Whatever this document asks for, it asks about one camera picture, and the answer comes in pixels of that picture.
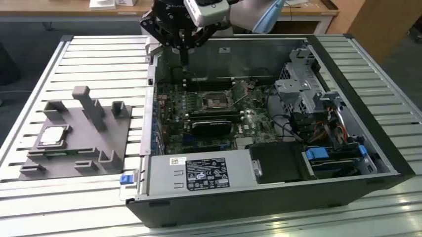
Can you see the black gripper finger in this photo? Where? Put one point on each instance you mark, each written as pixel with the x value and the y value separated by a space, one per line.
pixel 201 34
pixel 158 29

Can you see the silver CPU chip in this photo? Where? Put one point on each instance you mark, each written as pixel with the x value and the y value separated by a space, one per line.
pixel 52 135

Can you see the CPU socket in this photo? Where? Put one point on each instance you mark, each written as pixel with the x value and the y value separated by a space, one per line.
pixel 214 101

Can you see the small white printed box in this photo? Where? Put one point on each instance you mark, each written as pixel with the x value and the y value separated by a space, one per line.
pixel 127 2

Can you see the white cardboard box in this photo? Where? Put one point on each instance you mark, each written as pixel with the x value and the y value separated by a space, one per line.
pixel 102 6

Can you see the silver metal drive cage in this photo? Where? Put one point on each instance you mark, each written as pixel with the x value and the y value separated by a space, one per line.
pixel 289 85

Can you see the wooden desk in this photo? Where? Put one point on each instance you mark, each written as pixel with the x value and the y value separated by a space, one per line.
pixel 50 7

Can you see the black graphics card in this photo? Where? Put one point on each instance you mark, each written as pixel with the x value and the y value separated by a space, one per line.
pixel 211 128

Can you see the green motherboard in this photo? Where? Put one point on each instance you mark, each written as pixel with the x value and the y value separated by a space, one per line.
pixel 261 121

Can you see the silver chipset heatsink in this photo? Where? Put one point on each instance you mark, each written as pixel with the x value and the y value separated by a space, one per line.
pixel 245 142

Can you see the black expansion slot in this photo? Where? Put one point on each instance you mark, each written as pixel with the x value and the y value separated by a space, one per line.
pixel 198 148

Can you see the black bin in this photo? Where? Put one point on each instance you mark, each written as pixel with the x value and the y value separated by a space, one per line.
pixel 8 64

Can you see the grey plastic parts rack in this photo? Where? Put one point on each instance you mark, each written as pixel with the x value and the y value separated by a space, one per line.
pixel 79 148

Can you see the wooden cabinet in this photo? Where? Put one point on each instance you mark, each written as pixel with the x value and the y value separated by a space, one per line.
pixel 380 29

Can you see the silver power supply unit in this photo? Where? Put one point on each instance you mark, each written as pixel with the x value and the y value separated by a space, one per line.
pixel 162 172

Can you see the black fan shroud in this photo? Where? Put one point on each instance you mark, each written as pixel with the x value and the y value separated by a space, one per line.
pixel 279 163

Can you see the green RAM stick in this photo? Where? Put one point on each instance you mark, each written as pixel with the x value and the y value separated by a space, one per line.
pixel 59 154

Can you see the blue disk carrier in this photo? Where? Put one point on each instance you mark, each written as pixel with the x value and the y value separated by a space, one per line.
pixel 317 153

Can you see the blue case latch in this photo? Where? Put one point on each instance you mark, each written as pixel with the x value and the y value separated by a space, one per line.
pixel 127 179

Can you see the blue plastic clip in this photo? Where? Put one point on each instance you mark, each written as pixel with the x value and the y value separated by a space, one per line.
pixel 362 150

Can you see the black open PC case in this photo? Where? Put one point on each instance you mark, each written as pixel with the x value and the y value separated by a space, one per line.
pixel 247 209

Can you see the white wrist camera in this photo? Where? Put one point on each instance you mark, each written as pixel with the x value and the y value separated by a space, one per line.
pixel 205 12

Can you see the grey plastic bracket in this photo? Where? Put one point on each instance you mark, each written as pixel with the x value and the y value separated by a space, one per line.
pixel 330 95

